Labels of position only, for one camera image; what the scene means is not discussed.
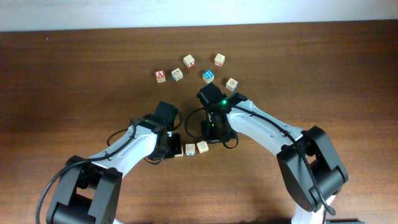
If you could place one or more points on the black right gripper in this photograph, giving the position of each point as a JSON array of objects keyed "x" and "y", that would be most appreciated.
[{"x": 216, "y": 135}]

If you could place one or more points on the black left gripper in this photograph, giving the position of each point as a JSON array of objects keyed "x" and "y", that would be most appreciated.
[{"x": 175, "y": 147}]

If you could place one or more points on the yellow wooden block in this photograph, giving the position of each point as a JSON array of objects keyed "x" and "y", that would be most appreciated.
[{"x": 180, "y": 153}]

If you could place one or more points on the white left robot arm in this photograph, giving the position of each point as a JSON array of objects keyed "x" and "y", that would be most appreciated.
[{"x": 88, "y": 189}]

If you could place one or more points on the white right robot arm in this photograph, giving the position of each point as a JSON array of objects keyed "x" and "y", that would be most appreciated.
[{"x": 311, "y": 168}]

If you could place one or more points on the wooden block shell picture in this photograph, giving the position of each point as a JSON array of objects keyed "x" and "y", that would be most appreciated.
[{"x": 231, "y": 84}]

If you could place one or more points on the blue top wooden block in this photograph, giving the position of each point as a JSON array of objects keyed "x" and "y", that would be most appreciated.
[{"x": 208, "y": 76}]

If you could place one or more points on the wooden block blue side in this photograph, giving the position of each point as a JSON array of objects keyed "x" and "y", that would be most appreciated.
[{"x": 177, "y": 74}]

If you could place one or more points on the wooden block red top right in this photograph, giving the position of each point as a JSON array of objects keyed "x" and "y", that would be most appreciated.
[{"x": 219, "y": 60}]

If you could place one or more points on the wooden block red A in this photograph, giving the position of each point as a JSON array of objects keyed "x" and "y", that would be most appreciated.
[{"x": 160, "y": 76}]

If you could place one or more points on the wooden block red X side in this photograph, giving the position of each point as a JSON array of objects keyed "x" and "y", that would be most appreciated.
[{"x": 189, "y": 61}]

